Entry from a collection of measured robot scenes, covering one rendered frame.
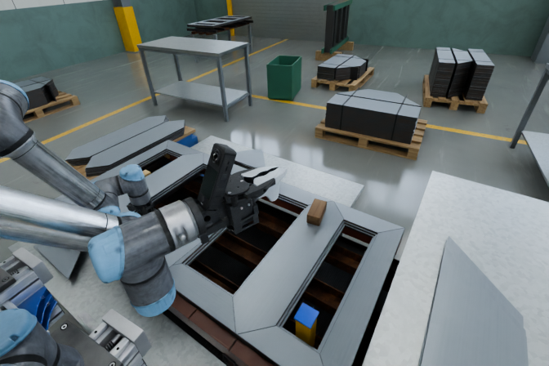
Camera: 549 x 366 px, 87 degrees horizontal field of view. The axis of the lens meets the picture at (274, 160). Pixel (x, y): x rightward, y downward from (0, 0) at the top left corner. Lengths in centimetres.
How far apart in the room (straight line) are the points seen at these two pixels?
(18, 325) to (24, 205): 26
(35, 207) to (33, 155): 41
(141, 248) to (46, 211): 18
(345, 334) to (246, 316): 32
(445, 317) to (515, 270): 31
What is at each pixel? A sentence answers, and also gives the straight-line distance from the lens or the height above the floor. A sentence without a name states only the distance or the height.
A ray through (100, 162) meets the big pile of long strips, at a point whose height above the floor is 85.
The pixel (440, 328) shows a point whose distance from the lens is 89.
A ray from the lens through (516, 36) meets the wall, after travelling 898.
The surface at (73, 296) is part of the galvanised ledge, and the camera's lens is 158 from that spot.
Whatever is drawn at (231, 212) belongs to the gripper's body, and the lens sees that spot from 53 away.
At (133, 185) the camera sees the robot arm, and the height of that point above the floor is 115.
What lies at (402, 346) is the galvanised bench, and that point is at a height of 105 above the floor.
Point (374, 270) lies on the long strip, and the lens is 123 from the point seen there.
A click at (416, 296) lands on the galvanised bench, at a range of 95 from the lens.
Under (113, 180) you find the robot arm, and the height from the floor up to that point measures 118.
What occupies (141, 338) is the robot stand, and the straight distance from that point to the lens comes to 99.
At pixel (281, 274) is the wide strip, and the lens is 117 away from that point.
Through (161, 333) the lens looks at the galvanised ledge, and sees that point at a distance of 133.
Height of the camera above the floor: 180
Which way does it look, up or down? 33 degrees down
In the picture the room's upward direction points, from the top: 2 degrees counter-clockwise
